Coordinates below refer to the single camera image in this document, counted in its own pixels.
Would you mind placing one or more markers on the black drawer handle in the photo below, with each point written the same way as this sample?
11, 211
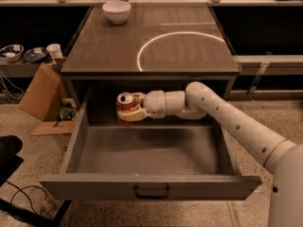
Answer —
146, 193

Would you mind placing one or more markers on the brown cardboard box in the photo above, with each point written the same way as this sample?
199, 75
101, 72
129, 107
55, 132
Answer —
43, 100

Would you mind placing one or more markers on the dark blue bowl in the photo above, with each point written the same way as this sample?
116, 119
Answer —
35, 55

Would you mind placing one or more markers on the low grey shelf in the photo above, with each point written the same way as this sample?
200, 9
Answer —
271, 65
23, 69

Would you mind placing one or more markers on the white paper cup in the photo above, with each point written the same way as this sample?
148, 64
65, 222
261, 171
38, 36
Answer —
54, 51

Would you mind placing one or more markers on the open grey top drawer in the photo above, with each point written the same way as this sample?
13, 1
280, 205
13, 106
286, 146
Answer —
105, 160

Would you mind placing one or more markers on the white ceramic bowl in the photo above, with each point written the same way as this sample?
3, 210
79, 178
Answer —
117, 12

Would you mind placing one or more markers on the blue patterned bowl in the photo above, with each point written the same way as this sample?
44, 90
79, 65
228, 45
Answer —
11, 53

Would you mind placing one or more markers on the low grey shelf left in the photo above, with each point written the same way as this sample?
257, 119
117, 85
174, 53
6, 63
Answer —
23, 69

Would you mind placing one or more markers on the green snack bag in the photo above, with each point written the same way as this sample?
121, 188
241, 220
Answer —
67, 113

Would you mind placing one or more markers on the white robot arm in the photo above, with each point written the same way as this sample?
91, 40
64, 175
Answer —
278, 155

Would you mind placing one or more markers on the low grey shelf right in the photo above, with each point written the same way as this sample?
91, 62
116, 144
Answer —
271, 65

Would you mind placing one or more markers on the red coke can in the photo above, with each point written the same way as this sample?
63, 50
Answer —
125, 102

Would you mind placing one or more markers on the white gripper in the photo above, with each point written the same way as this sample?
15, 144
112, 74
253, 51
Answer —
154, 104

